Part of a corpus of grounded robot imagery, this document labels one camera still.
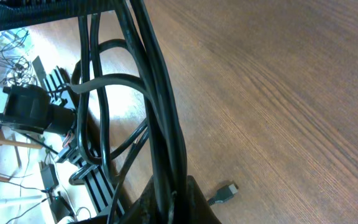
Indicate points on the black cable gold plug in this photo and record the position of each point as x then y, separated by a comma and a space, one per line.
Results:
167, 145

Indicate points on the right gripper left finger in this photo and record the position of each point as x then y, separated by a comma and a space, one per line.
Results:
22, 13

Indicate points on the black cable silver plug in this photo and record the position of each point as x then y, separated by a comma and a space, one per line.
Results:
219, 196

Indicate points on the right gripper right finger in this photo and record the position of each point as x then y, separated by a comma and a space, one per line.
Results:
147, 209

